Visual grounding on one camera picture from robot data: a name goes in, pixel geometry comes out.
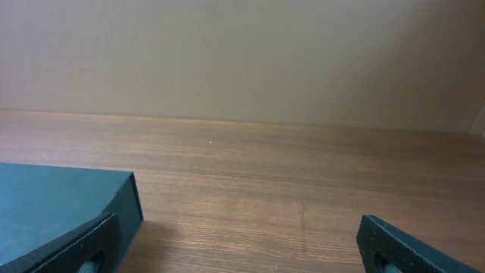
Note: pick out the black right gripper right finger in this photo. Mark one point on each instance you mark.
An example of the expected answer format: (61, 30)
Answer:
(385, 248)

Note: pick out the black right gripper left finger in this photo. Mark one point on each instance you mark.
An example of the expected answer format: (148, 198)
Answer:
(91, 247)

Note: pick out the dark green box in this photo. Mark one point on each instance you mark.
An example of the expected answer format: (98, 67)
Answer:
(41, 203)

